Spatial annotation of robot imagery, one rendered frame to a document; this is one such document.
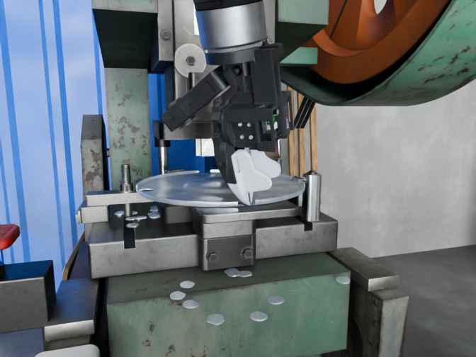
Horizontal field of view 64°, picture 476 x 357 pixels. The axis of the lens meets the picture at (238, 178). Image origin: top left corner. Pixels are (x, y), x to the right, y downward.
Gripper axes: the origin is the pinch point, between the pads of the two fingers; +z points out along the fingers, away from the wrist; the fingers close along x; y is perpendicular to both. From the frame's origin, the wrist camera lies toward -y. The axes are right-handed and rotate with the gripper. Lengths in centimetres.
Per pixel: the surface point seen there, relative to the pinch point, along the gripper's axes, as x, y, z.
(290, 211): 0.7, 6.6, 2.2
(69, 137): 70, -123, 25
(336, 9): 63, 0, -17
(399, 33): 37.7, 16.6, -13.9
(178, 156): 98, -87, 46
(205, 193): 2.8, -8.3, 2.4
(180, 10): 18.2, -16.3, -23.5
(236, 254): 2.9, -4.7, 14.0
